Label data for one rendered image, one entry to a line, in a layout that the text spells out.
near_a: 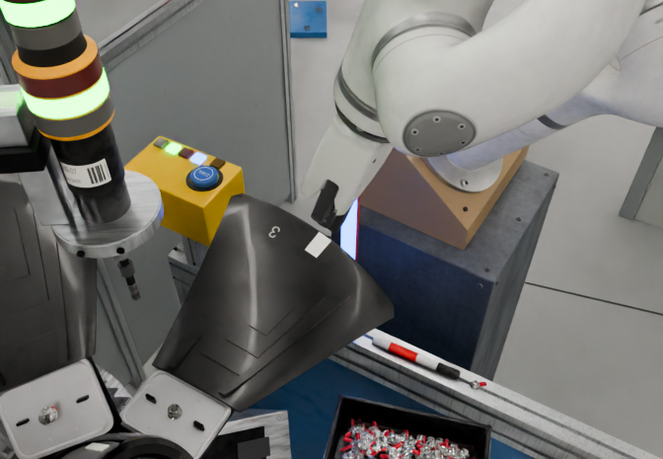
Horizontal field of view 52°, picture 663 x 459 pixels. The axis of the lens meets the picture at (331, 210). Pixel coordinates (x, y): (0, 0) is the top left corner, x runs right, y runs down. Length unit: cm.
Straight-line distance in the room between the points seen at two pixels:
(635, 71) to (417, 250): 44
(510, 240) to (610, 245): 140
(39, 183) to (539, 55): 30
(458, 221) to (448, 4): 66
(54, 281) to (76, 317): 3
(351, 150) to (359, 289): 24
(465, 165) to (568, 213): 152
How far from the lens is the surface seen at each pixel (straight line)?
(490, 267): 112
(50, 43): 37
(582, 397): 215
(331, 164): 58
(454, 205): 109
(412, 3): 47
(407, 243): 113
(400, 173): 109
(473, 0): 47
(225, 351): 70
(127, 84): 157
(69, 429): 63
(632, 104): 91
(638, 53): 90
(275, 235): 77
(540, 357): 218
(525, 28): 42
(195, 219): 103
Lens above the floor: 177
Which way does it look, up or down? 46 degrees down
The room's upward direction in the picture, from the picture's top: straight up
